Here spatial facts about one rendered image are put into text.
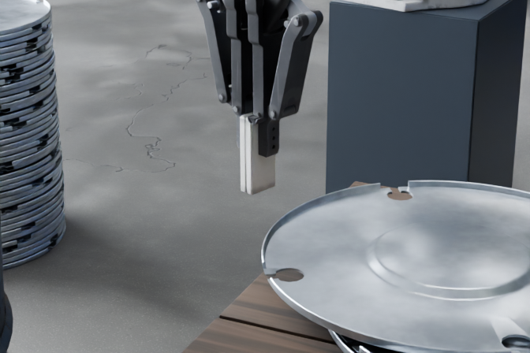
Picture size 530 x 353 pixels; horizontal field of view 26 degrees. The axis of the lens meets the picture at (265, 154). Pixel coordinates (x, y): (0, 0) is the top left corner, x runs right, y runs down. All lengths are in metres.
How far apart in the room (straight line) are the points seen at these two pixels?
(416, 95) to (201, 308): 0.46
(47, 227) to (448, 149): 0.68
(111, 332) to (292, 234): 0.65
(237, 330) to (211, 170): 1.23
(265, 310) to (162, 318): 0.72
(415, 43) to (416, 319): 0.55
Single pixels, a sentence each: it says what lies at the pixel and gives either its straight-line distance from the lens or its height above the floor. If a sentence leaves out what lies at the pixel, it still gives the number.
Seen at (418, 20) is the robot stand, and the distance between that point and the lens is 1.29.
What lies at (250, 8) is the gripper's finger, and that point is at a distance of 0.93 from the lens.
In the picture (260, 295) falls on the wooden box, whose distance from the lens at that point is 0.87.
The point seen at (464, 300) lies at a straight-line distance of 0.83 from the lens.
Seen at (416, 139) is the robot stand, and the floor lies 0.30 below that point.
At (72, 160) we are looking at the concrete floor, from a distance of 2.11.
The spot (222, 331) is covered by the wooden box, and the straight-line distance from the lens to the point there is 0.82.
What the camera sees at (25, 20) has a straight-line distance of 1.68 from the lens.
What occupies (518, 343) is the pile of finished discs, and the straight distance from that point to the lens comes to 0.80.
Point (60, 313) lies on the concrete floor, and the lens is 1.59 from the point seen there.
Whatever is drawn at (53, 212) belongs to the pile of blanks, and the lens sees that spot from 1.75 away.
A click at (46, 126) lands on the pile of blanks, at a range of 1.70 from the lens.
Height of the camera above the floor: 0.76
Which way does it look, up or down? 21 degrees down
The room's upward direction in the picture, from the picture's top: straight up
